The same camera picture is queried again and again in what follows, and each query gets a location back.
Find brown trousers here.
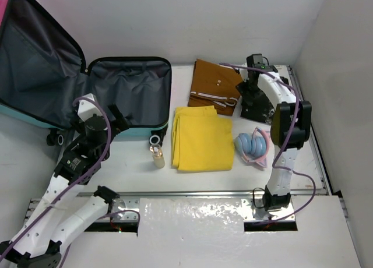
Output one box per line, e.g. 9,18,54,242
188,59,243,116

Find blue pink headphones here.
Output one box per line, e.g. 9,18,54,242
234,127,271,168

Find yellow cloth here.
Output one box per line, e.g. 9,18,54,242
171,106,235,172

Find clear bottle beige liquid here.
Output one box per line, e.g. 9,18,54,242
150,144,165,168

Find teal suitcase with grey lining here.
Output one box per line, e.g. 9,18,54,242
1,0,172,146

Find black and white garment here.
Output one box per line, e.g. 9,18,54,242
240,90,275,125

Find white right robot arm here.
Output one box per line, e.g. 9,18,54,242
238,66,312,211

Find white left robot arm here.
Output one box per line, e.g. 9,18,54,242
1,102,128,267

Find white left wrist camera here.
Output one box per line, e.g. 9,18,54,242
77,93,101,122

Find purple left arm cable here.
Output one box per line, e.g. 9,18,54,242
0,96,140,268

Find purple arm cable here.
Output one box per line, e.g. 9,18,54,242
0,96,140,268
219,62,316,223

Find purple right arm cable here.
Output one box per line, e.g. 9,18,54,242
219,62,316,223

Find silver mounting rail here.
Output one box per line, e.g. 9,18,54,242
24,188,295,228

